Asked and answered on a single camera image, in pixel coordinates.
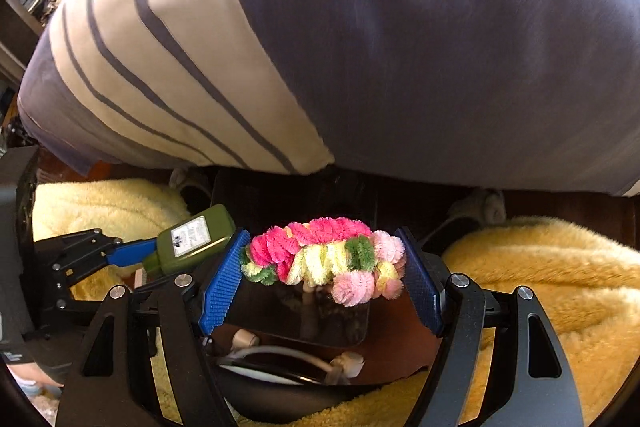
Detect white cable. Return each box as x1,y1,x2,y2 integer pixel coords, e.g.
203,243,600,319
217,329,366,385

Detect blue white striped blanket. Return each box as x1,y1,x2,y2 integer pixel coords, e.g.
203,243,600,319
17,0,640,198

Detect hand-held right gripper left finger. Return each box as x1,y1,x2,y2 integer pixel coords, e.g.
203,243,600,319
55,228,251,427

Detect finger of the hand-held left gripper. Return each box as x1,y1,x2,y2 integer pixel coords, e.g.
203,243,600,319
50,263,123,314
35,229,158,278

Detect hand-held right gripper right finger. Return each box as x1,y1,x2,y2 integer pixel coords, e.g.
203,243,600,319
395,227,586,427

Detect white cloth bundle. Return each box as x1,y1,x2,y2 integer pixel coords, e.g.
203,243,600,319
447,188,507,224

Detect green bottle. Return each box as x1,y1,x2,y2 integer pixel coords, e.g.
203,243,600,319
142,204,237,277

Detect pink yellow fuzzy garland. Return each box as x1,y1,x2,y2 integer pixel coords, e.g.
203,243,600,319
240,217,407,307

